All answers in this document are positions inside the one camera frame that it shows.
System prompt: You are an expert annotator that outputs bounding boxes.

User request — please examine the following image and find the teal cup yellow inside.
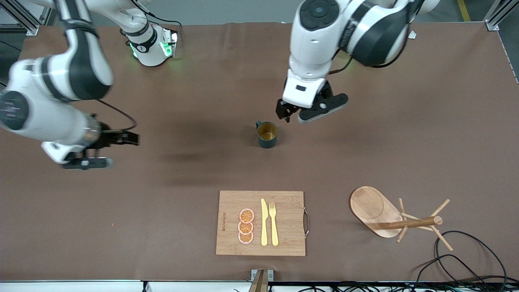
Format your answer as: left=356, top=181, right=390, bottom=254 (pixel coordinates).
left=255, top=120, right=279, bottom=149

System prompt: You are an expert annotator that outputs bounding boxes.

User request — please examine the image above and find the wooden cup rack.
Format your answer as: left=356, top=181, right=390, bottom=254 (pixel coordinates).
left=350, top=186, right=454, bottom=252

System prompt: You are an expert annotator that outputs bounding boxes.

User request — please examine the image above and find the wooden cutting board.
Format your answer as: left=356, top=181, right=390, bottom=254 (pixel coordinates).
left=215, top=191, right=311, bottom=257

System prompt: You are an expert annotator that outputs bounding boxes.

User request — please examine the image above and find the yellow plastic knife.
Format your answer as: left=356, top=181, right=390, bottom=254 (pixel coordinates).
left=261, top=198, right=269, bottom=247

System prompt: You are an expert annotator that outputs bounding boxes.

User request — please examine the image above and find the yellow plastic fork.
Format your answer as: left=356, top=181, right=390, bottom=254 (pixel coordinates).
left=269, top=202, right=279, bottom=247

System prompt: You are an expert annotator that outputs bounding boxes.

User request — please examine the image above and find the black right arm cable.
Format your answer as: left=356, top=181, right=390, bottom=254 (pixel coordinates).
left=95, top=99, right=137, bottom=132

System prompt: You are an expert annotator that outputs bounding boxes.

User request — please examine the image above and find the black right base cable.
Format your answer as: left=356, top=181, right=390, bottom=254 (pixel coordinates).
left=134, top=0, right=182, bottom=45

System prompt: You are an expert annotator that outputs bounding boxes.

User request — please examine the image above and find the aluminium frame profile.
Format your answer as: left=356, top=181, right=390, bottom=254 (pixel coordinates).
left=485, top=0, right=519, bottom=32
left=0, top=0, right=55, bottom=36

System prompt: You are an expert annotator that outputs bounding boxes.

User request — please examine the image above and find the aluminium camera mount post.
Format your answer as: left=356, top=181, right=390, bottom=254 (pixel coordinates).
left=248, top=269, right=274, bottom=292

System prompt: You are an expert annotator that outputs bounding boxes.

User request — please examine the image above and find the black cable tangle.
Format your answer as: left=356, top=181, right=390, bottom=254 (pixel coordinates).
left=268, top=282, right=519, bottom=292

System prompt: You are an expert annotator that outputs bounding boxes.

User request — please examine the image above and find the black looped cable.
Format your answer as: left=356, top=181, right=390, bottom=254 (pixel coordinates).
left=413, top=254, right=491, bottom=291
left=435, top=230, right=508, bottom=285

